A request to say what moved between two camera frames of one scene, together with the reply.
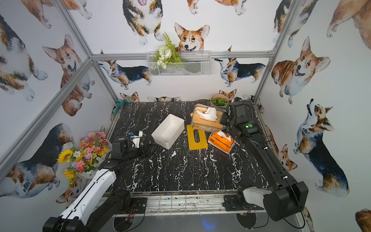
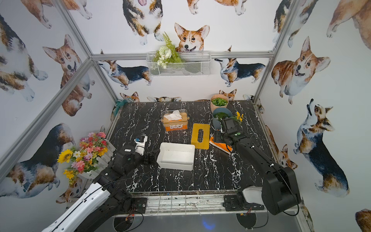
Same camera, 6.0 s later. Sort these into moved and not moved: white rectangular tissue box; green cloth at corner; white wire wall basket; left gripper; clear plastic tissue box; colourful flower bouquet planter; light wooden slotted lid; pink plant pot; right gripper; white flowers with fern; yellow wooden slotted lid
Moved: light wooden slotted lid; yellow wooden slotted lid; left gripper; right gripper; clear plastic tissue box; white rectangular tissue box
Not moved: white flowers with fern; green cloth at corner; colourful flower bouquet planter; white wire wall basket; pink plant pot
